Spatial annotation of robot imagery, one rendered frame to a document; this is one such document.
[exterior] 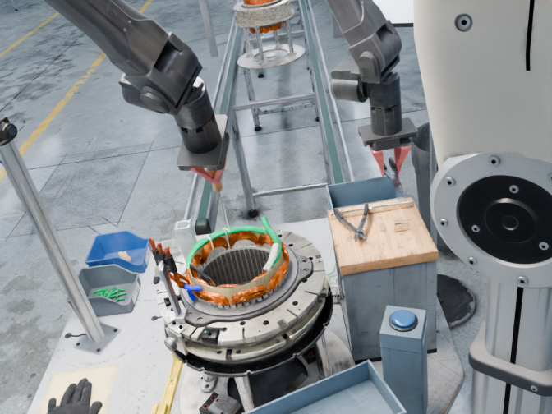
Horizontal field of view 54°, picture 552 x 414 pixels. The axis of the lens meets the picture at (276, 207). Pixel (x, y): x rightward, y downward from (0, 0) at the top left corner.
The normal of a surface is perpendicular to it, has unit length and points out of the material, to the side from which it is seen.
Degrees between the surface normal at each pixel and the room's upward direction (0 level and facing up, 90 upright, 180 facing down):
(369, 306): 90
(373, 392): 0
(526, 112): 109
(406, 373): 90
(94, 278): 87
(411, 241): 0
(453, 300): 0
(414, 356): 90
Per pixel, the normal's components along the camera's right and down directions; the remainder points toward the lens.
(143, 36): 0.70, 0.15
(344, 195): 0.04, 0.54
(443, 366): -0.16, -0.83
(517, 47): -0.59, 0.51
